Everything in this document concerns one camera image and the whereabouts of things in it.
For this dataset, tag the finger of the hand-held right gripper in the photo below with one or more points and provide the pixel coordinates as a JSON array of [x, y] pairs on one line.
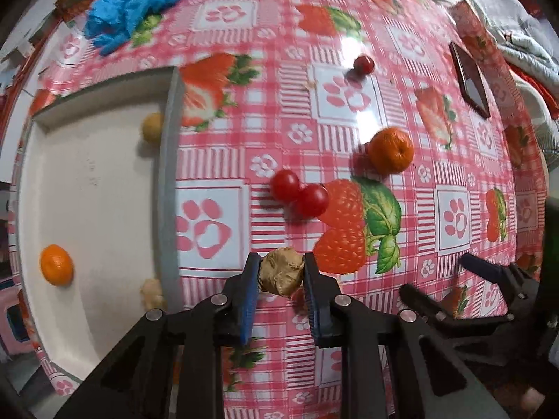
[[426, 305], [480, 268]]

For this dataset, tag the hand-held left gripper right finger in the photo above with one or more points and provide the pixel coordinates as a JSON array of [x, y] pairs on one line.
[[315, 303]]

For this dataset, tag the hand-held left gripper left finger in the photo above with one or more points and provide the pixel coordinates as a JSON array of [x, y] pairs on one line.
[[248, 303]]

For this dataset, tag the red cherry tomato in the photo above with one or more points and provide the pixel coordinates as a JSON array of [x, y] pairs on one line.
[[363, 64], [286, 184], [313, 200]]

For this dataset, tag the orange tangerine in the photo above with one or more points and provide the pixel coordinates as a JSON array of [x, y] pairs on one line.
[[56, 264], [391, 149]]

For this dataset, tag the white shallow tray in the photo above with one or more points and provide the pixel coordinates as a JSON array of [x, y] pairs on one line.
[[96, 192]]

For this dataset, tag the yellow-brown longan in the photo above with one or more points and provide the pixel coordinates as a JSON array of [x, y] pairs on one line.
[[153, 127]]

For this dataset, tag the black smartphone red case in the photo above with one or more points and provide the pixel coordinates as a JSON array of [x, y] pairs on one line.
[[474, 83]]

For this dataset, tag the red cloth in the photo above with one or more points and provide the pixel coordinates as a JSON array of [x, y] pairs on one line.
[[539, 89]]

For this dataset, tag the pink strawberry print tablecloth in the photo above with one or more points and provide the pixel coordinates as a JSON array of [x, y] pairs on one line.
[[279, 91]]

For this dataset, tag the pink plastic stool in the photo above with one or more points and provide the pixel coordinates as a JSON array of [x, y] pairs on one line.
[[13, 323]]

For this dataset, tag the grey quilted bedding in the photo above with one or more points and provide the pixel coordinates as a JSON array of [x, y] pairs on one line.
[[502, 13]]

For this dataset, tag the blue disposable gloves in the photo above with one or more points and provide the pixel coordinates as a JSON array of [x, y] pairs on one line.
[[131, 4]]

